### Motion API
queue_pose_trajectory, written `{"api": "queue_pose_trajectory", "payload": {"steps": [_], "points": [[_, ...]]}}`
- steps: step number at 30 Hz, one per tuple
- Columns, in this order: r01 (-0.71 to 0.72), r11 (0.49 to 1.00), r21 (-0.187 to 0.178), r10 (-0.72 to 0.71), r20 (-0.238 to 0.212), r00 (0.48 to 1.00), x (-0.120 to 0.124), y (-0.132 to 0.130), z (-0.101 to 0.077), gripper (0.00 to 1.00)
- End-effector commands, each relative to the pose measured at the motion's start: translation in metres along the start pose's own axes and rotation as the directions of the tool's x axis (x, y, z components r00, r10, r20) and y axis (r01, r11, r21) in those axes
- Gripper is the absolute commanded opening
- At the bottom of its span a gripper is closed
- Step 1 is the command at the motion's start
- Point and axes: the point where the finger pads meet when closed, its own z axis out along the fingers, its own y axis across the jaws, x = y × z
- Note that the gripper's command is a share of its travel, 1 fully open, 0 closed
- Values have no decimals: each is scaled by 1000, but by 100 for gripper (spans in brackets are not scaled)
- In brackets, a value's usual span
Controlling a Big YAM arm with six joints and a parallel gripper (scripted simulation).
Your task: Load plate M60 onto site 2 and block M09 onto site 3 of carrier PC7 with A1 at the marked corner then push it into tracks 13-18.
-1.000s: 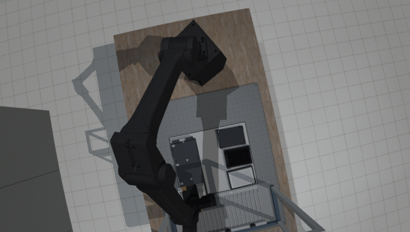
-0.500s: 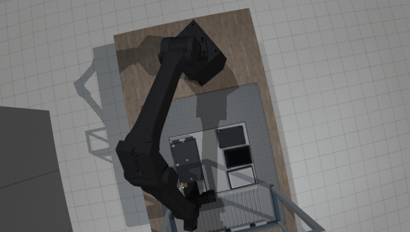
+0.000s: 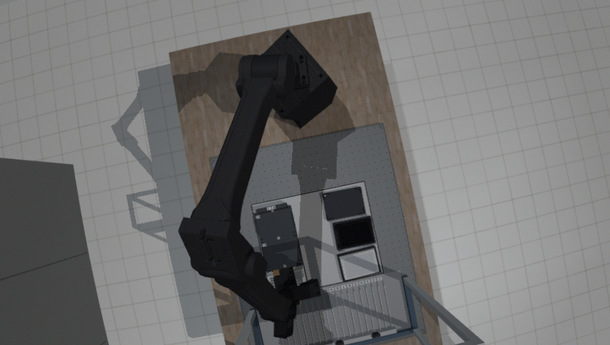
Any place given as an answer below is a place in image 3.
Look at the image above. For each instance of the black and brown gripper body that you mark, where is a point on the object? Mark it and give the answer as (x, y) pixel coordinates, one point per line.
(285, 274)

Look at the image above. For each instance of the white multi-well plate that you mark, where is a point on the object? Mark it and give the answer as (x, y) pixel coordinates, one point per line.
(359, 264)

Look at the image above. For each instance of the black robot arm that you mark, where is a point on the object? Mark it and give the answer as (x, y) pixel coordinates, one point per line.
(262, 80)

